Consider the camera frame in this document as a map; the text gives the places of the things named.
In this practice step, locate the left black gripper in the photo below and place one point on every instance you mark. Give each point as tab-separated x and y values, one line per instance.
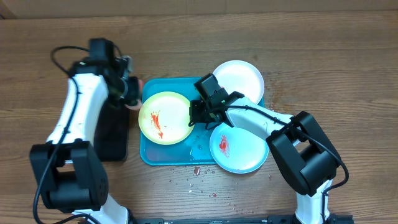
132	91

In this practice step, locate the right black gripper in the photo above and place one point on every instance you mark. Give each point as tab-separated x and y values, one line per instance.
195	112

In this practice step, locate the pink cleaning sponge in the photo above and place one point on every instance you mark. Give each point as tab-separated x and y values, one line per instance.
138	102

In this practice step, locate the yellow-green plastic plate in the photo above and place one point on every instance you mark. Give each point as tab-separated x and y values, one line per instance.
164	118

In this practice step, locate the white plastic plate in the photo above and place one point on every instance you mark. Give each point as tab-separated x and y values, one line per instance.
241	76

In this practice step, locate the light blue plastic plate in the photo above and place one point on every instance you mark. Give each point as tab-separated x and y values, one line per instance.
237	150

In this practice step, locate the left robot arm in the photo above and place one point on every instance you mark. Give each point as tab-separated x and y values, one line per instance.
92	128

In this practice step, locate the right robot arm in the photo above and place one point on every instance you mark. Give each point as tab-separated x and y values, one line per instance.
303	153

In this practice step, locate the teal plastic tray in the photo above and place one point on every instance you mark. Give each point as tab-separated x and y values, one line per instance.
194	149

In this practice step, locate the black rectangular tray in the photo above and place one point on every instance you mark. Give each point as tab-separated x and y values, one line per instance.
112	133

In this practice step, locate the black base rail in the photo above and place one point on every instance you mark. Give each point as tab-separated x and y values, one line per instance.
272	219

